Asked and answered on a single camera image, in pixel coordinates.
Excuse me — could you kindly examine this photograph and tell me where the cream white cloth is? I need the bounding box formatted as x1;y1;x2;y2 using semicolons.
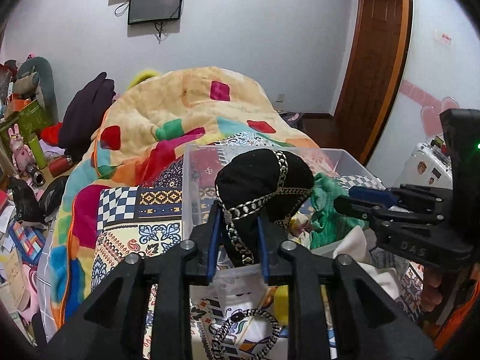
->
333;226;400;300

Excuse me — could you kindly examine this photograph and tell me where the green knitted cloth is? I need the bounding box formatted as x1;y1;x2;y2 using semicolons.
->
310;173;368;250

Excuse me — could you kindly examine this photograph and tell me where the black hat with chain trim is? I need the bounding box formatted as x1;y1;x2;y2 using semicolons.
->
215;149;314;267

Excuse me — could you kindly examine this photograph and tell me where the person's right hand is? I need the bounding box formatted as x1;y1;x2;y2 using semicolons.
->
421;267;443;312

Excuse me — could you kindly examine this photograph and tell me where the floral fabric piece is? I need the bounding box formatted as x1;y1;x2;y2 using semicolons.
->
287;212;312;249

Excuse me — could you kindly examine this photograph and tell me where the bag on floor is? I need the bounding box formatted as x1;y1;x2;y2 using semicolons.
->
277;110;304;125

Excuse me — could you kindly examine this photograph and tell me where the clear plastic storage box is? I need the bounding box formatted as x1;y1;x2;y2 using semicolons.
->
181;142;387;301

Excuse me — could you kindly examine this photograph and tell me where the white sliding wardrobe door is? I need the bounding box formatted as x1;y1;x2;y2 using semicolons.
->
367;0;479;186

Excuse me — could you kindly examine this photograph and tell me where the black plastic bag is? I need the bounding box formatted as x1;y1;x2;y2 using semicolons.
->
8;175;69;224

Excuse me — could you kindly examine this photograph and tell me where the wooden door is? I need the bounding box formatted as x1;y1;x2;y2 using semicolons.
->
334;0;413;165

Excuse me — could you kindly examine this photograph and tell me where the red thermos flask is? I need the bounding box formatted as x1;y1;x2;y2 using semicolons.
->
49;155;73;177

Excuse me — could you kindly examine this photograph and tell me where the colourful patchwork quilt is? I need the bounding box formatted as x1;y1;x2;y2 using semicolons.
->
49;67;316;327

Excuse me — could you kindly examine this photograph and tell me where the pink rabbit plush toy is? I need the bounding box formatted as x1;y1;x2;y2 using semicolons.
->
8;124;35;176

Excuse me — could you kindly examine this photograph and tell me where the green cylindrical bottle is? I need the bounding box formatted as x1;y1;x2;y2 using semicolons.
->
27;133;47;169

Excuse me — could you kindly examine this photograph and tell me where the red cushion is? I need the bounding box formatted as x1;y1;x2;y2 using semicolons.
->
40;122;63;146

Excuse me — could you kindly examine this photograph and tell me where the dark purple clothing pile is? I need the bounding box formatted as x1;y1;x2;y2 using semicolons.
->
58;72;116;163

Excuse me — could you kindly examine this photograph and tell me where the green cardboard box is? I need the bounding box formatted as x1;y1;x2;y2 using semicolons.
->
1;100;53;150

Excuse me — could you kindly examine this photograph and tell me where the grey plush toy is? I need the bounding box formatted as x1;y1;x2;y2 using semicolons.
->
13;57;59;124

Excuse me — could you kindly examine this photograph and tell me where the yellow plush item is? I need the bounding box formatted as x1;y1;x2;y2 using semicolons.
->
127;69;161;90

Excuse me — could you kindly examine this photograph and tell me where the small black wall monitor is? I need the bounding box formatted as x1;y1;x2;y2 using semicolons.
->
128;0;182;25

